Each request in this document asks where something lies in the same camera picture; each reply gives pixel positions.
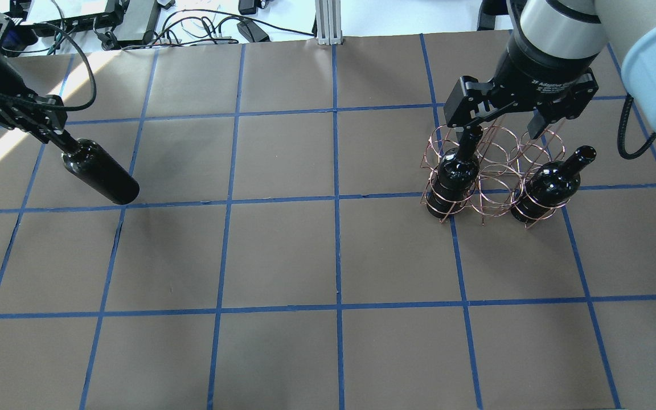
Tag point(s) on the dark bottle in basket corner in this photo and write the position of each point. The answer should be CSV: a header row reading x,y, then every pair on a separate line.
x,y
551,186

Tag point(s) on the dark bottle under basket handle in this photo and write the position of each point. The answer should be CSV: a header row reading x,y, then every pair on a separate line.
x,y
455,175

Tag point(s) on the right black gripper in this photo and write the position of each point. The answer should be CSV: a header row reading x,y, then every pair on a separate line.
x,y
541,69

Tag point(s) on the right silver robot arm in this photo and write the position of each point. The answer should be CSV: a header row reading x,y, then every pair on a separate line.
x,y
577,30

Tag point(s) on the copper wire wine basket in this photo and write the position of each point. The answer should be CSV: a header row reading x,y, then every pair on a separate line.
x,y
507,160

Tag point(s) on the aluminium frame post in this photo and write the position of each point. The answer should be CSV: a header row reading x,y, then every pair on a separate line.
x,y
328,22

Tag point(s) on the black power adapter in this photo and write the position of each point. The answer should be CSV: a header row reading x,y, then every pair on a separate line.
x,y
252,32

